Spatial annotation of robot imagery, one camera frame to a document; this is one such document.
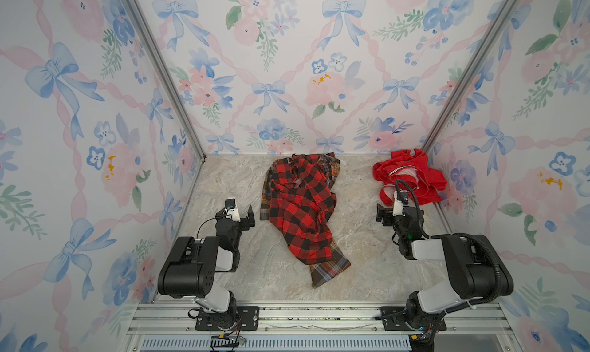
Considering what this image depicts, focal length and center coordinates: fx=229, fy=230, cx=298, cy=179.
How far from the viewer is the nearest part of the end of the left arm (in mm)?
717

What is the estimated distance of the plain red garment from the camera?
0.99 m

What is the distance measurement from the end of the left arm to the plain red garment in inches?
23.4
